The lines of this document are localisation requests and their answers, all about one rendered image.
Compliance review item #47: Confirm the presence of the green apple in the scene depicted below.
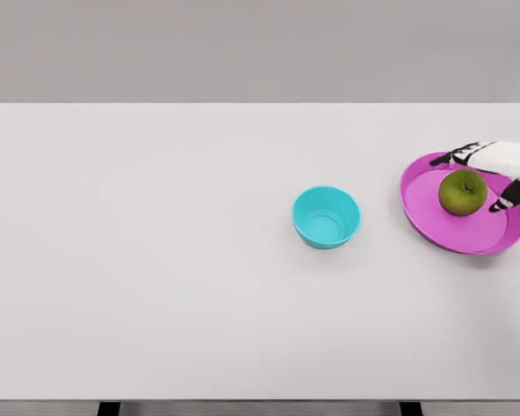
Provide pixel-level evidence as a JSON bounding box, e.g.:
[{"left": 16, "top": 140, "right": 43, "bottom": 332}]
[{"left": 438, "top": 169, "right": 488, "bottom": 217}]

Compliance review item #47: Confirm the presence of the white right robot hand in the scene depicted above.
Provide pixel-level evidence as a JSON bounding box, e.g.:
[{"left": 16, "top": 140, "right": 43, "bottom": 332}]
[{"left": 429, "top": 140, "right": 520, "bottom": 214}]

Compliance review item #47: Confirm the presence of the blue bowl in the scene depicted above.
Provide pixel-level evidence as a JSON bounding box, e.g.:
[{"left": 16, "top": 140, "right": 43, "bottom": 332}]
[{"left": 291, "top": 185, "right": 361, "bottom": 250}]

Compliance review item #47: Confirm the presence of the pink plate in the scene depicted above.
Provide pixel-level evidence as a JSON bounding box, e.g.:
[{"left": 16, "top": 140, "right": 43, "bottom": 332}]
[{"left": 399, "top": 151, "right": 520, "bottom": 256}]

